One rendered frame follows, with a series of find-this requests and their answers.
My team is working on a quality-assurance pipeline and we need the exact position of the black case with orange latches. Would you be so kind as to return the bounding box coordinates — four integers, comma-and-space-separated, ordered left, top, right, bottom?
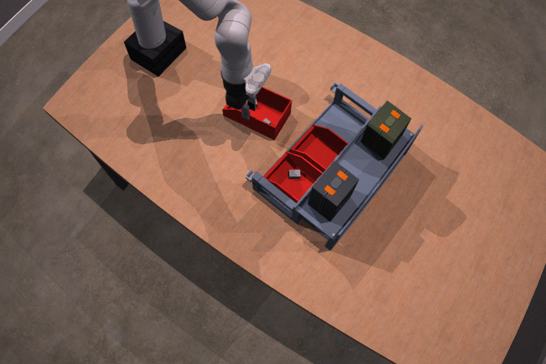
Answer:
308, 161, 359, 221

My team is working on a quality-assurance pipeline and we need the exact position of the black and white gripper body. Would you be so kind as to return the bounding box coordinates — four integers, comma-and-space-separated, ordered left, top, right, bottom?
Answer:
221, 60, 271, 110

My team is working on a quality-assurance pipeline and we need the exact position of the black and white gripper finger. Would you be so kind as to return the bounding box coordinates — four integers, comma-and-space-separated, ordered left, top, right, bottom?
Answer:
241, 104, 250, 120
247, 95, 256, 111

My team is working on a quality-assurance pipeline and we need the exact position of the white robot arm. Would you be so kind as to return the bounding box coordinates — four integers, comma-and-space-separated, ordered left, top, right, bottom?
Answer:
127, 0, 252, 71

